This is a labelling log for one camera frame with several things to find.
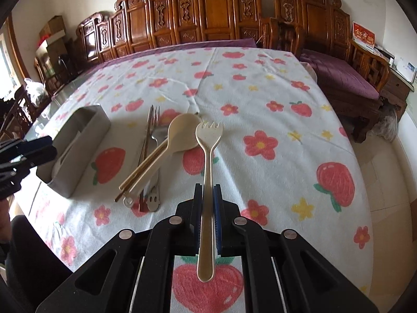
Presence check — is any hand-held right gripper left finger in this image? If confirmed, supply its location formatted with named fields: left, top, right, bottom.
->
left=35, top=183, right=204, bottom=313

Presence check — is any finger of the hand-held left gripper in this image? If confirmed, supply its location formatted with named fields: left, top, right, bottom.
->
left=0, top=146, right=58, bottom=199
left=0, top=136, right=53, bottom=157

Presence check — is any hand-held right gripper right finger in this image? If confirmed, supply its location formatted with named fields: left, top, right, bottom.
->
left=213, top=184, right=380, bottom=313

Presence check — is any beige plastic spork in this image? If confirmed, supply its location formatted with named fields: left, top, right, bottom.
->
left=195, top=121, right=224, bottom=282

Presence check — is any grey utensil box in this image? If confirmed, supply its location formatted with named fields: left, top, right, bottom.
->
left=35, top=104, right=111, bottom=199

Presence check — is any metal spoon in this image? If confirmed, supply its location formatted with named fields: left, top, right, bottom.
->
left=145, top=127, right=170, bottom=212

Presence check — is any beige plastic spoon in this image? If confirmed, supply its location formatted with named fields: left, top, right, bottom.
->
left=122, top=113, right=200, bottom=208

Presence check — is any metal fork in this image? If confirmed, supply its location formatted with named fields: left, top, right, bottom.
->
left=138, top=105, right=161, bottom=212

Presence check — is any dark wooden chair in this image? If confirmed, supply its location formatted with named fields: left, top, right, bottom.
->
left=0, top=85, right=38, bottom=141

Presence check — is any white plastic bag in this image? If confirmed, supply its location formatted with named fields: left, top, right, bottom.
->
left=23, top=78, right=46, bottom=105

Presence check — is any cardboard box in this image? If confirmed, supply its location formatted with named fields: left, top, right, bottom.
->
left=39, top=16, right=66, bottom=41
left=34, top=39, right=70, bottom=72

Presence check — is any person's dark clothing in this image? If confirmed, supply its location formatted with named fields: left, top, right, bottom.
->
left=0, top=215, right=74, bottom=313

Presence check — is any strawberry printed tablecloth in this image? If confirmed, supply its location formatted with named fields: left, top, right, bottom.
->
left=24, top=46, right=373, bottom=313

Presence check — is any purple armchair cushion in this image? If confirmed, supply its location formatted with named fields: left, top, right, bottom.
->
left=300, top=50, right=380, bottom=100

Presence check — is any grey plastic bag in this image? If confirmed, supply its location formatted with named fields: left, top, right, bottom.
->
left=375, top=106, right=398, bottom=142

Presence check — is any carved wooden sofa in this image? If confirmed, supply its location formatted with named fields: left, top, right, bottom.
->
left=76, top=0, right=277, bottom=64

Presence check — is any wooden side cabinet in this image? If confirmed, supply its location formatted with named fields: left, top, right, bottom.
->
left=379, top=68, right=411, bottom=111

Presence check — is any carved wooden armchair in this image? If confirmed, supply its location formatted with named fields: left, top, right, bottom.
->
left=261, top=0, right=391, bottom=144

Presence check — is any red calendar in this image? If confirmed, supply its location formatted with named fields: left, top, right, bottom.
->
left=352, top=22, right=376, bottom=47

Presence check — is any white box device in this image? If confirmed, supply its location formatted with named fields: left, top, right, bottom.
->
left=389, top=57, right=417, bottom=83

